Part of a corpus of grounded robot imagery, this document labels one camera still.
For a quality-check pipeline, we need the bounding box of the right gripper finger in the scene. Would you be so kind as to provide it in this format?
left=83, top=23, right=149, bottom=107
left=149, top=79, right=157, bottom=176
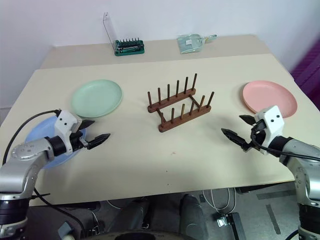
left=239, top=114, right=258, bottom=126
left=220, top=128, right=248, bottom=149

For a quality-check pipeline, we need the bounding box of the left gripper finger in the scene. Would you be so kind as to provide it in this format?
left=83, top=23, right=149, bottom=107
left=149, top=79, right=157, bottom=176
left=79, top=119, right=97, bottom=131
left=87, top=132, right=112, bottom=151

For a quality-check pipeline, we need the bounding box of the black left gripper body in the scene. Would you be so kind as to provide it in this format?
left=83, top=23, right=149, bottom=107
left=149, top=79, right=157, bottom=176
left=69, top=121, right=91, bottom=152

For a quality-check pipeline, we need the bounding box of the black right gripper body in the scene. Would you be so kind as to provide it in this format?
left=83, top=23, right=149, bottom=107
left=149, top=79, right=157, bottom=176
left=240, top=119, right=267, bottom=153

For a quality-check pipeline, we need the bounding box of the wooden dish rack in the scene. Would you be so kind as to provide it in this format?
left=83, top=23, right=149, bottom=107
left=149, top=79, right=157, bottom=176
left=146, top=72, right=216, bottom=133

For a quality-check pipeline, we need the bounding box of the pale green plate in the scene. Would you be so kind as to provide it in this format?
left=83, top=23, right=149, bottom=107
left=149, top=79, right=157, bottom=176
left=70, top=79, right=124, bottom=119

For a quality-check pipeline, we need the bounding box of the pink red plate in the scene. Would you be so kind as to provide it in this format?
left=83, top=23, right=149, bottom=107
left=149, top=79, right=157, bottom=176
left=241, top=80, right=298, bottom=119

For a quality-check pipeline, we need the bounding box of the light blue plate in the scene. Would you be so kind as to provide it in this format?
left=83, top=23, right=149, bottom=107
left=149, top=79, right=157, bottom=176
left=24, top=116, right=89, bottom=170

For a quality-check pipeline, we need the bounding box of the purple ribbed fabric object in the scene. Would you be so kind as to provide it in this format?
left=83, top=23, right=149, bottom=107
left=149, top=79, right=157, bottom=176
left=289, top=37, right=320, bottom=113

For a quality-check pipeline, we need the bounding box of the green screwdriver bit set case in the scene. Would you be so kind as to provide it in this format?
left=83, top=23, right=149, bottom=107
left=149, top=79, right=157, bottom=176
left=102, top=11, right=146, bottom=57

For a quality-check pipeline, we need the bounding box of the black box with silver connector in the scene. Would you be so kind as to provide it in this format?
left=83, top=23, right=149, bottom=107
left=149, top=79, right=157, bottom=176
left=212, top=212, right=248, bottom=240

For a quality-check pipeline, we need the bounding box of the dark grey rounded shape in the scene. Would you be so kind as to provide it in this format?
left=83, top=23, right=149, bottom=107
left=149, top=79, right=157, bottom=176
left=178, top=194, right=209, bottom=240

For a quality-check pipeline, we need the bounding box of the pale green dustpan set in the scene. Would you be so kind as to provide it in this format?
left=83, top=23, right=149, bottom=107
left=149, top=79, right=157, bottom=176
left=176, top=33, right=218, bottom=54

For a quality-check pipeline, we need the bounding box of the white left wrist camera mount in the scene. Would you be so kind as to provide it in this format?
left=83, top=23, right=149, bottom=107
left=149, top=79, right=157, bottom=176
left=53, top=109, right=83, bottom=153

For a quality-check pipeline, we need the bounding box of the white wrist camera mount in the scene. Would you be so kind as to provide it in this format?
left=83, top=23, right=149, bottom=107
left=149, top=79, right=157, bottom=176
left=254, top=105, right=286, bottom=149
left=53, top=109, right=83, bottom=153

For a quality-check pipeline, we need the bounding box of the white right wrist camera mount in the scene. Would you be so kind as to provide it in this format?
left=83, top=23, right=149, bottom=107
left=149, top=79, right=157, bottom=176
left=254, top=105, right=286, bottom=149

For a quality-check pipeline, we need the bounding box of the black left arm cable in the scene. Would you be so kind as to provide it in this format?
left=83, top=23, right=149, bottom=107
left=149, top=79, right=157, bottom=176
left=1, top=109, right=62, bottom=166

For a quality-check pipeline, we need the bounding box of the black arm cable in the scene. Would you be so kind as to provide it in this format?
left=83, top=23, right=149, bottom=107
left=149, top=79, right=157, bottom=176
left=1, top=109, right=62, bottom=166
left=249, top=120, right=320, bottom=162

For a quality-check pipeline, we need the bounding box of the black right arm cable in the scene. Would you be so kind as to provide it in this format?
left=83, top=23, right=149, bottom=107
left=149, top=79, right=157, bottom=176
left=249, top=120, right=320, bottom=162

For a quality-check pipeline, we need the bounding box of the white cable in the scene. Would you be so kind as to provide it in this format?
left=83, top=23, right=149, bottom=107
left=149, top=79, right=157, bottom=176
left=199, top=187, right=238, bottom=214

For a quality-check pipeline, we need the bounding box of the thin black cable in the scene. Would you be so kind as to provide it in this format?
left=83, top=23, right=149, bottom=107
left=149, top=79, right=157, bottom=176
left=29, top=187, right=87, bottom=233

